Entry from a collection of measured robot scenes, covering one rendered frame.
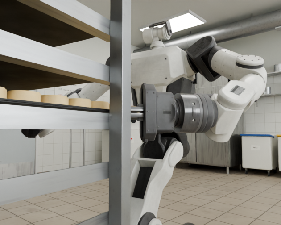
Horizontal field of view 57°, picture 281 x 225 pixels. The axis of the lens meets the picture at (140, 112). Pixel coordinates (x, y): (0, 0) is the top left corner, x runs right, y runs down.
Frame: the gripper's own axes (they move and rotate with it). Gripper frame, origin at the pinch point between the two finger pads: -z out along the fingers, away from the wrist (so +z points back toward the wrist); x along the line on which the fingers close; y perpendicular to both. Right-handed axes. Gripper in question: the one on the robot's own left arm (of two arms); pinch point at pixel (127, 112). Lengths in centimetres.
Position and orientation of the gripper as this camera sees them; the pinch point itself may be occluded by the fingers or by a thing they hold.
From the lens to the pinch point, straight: 55.1
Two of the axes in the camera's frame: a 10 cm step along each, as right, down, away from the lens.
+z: 9.7, 0.2, 2.4
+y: 2.4, -0.7, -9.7
